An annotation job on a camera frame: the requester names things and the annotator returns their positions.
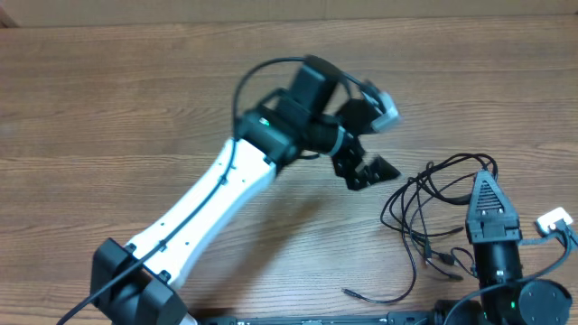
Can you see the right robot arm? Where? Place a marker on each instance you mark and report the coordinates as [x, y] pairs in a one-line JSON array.
[[506, 295]]

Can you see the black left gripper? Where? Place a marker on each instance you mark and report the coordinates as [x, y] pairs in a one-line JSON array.
[[344, 165]]

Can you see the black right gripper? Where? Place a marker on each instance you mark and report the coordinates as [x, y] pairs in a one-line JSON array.
[[480, 227]]

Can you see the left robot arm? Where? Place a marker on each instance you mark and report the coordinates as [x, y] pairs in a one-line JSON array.
[[324, 111]]

